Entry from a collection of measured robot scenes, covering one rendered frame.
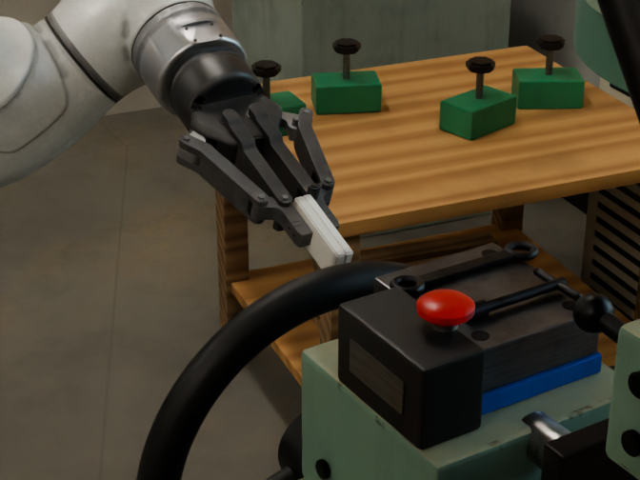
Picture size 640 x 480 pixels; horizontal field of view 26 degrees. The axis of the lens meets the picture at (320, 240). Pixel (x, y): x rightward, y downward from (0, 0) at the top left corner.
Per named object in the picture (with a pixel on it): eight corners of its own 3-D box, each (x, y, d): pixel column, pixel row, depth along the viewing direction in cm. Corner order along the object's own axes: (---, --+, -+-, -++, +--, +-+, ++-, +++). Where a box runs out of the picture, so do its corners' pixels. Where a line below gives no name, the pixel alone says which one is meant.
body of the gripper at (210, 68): (166, 56, 116) (215, 125, 111) (254, 39, 120) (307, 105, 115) (157, 124, 122) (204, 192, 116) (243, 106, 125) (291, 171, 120)
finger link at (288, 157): (237, 139, 119) (251, 136, 120) (303, 225, 113) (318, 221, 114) (244, 105, 117) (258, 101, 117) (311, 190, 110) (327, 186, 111)
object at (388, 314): (490, 297, 84) (495, 215, 82) (613, 380, 76) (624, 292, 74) (306, 356, 78) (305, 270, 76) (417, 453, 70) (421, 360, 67)
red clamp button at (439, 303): (451, 296, 73) (451, 279, 73) (486, 320, 71) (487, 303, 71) (404, 310, 72) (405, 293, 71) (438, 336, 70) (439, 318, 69)
